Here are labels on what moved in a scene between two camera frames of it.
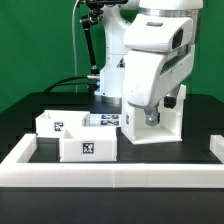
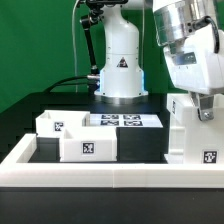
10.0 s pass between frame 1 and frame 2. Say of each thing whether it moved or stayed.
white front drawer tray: stayed
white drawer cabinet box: moved
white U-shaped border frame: stayed
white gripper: moved
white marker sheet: stayed
